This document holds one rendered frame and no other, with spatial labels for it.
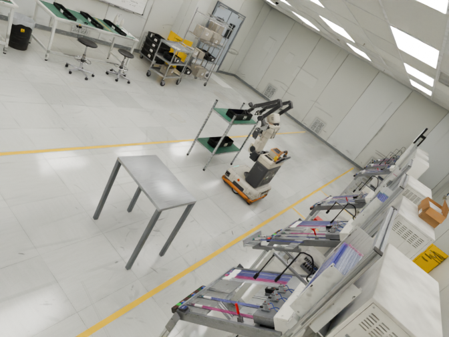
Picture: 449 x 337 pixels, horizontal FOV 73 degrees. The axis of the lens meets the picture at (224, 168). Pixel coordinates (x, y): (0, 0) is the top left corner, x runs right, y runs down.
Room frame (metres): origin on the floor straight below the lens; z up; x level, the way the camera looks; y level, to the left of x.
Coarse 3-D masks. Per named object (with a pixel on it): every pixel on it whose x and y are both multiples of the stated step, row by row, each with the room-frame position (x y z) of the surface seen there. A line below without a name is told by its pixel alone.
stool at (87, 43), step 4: (80, 40) 5.07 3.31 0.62; (84, 40) 5.17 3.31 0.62; (88, 40) 5.29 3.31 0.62; (84, 44) 5.06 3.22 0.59; (88, 44) 5.10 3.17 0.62; (92, 44) 5.21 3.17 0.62; (96, 44) 5.34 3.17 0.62; (84, 52) 5.21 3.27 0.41; (76, 56) 5.22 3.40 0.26; (80, 56) 5.30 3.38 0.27; (84, 56) 5.21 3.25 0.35; (80, 60) 5.19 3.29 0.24; (84, 60) 5.22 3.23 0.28; (88, 60) 5.35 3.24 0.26; (68, 64) 5.17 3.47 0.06; (80, 64) 5.20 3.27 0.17; (88, 64) 5.19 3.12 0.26; (76, 68) 5.13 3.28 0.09; (80, 68) 5.20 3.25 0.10; (84, 72) 5.18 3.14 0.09; (88, 72) 5.33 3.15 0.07; (92, 72) 5.39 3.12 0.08; (92, 76) 5.39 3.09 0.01
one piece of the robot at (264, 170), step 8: (264, 152) 4.66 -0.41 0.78; (280, 152) 4.49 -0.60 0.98; (264, 160) 4.41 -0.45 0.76; (272, 160) 4.45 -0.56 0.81; (256, 168) 4.42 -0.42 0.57; (264, 168) 4.38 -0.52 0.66; (272, 168) 4.51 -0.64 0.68; (248, 176) 4.44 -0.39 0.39; (256, 176) 4.39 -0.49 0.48; (264, 176) 4.37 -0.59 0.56; (272, 176) 4.73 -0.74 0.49; (256, 184) 4.36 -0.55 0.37; (264, 184) 4.62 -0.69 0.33
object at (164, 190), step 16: (128, 160) 2.39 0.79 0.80; (144, 160) 2.54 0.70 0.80; (160, 160) 2.70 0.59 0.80; (112, 176) 2.34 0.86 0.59; (144, 176) 2.31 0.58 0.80; (160, 176) 2.45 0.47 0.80; (144, 192) 2.14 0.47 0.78; (160, 192) 2.23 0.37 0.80; (176, 192) 2.37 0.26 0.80; (96, 208) 2.36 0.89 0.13; (128, 208) 2.71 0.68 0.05; (160, 208) 2.04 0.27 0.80; (176, 224) 2.41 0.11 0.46; (144, 240) 2.04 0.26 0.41; (160, 256) 2.39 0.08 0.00
